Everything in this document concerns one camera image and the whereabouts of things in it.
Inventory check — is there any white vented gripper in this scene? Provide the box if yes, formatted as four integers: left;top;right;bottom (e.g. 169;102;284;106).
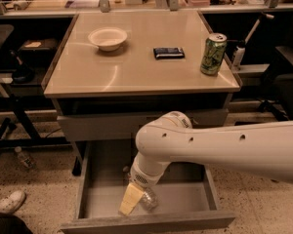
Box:
119;153;170;215

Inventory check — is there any clear plastic water bottle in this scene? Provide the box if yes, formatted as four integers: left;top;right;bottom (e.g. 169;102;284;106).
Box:
122;166;159;212

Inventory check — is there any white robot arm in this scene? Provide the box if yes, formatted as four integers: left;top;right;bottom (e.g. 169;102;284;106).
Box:
119;111;293;215

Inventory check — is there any open grey middle drawer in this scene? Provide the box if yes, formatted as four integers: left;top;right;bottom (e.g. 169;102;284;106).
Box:
62;139;234;234

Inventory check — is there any closed grey top drawer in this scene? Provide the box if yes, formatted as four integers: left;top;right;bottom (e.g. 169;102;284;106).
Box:
58;109;229;141

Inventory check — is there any water bottle on floor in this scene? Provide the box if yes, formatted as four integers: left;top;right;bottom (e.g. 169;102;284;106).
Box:
15;146;36;169

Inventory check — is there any grey drawer cabinet with counter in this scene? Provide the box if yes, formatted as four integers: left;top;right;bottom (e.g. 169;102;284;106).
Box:
44;10;240;172

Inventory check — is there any white spray bottle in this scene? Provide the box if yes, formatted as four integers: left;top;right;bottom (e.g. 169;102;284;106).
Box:
231;41;245;69

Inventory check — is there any white shoe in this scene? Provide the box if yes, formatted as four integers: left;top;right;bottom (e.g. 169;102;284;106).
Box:
0;190;26;214

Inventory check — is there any dark trouser leg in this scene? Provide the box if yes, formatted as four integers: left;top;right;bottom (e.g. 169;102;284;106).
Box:
0;214;33;234

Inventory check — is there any dark blue snack packet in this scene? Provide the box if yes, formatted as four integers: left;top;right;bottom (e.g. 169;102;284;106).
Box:
153;48;185;59

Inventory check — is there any white paper bowl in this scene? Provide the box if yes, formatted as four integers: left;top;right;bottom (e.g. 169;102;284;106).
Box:
88;27;127;52

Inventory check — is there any green drink can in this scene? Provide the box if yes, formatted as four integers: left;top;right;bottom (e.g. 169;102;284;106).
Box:
200;33;227;75

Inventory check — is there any black box on shelf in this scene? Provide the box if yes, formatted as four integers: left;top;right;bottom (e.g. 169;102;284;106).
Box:
18;38;59;60

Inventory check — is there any black office chair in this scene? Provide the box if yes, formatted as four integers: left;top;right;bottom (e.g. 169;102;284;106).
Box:
257;0;293;122

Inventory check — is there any black table frame left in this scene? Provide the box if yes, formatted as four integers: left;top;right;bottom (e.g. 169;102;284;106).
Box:
0;24;71;174

